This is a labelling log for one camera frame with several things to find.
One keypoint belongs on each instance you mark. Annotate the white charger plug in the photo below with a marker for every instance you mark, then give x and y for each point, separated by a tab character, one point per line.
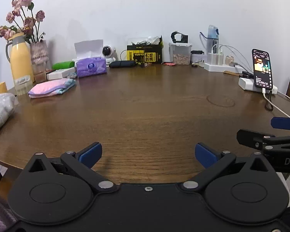
221	60
211	58

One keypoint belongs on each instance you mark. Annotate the flat white box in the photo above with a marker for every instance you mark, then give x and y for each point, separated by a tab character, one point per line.
60	73

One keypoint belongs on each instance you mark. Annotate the yellow thermos jug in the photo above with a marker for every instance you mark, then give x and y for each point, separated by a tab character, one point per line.
20	62

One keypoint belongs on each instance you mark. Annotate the clear plastic bag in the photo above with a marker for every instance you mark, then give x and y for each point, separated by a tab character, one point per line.
0	113

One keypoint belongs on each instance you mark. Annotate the white power strip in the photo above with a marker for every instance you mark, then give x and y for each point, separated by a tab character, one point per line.
217	68

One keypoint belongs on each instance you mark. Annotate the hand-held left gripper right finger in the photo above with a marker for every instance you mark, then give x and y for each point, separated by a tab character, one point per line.
205	155

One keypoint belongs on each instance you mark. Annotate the red packet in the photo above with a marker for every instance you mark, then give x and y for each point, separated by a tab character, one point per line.
168	64

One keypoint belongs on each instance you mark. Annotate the clear nut container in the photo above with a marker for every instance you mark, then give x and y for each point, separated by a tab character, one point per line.
180	56

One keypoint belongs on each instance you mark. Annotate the dark patterned cloth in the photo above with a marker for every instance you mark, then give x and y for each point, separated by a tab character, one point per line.
1	215

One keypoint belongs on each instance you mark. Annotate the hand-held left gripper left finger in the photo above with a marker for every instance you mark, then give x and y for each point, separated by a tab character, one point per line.
90	154

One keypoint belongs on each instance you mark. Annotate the blue-capped water bottle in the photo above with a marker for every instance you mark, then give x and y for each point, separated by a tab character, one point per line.
212	35

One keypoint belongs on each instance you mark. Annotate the pink and blue garment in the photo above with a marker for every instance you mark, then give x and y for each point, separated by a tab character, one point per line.
50	89

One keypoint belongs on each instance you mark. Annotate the pink glass vase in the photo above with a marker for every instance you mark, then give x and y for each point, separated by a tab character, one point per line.
38	53

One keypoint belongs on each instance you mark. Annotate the small clear box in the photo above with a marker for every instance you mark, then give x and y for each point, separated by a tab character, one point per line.
198	57

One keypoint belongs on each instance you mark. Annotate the black and yellow box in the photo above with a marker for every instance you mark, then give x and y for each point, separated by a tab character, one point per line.
145	55

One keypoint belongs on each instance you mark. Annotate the green tube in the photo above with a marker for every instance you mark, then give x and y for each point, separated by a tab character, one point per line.
62	65

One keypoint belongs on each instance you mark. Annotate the white security camera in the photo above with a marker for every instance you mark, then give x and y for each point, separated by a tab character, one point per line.
108	52

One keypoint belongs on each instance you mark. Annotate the purple tissue pack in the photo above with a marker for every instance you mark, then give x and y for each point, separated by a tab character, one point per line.
90	67

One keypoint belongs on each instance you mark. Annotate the black smartphone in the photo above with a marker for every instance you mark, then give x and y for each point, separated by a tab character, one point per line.
262	69

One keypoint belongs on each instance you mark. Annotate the black pouch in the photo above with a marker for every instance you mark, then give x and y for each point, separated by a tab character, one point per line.
122	64

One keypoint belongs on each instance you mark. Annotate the white power bank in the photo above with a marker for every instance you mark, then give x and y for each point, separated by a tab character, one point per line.
245	84

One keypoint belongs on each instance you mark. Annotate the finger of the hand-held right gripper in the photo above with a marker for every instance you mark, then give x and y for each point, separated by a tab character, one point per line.
284	123
250	137

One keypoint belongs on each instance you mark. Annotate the brown paper strip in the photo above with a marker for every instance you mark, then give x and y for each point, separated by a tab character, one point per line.
230	73

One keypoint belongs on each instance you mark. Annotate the black clip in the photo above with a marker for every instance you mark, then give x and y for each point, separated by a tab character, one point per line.
247	75

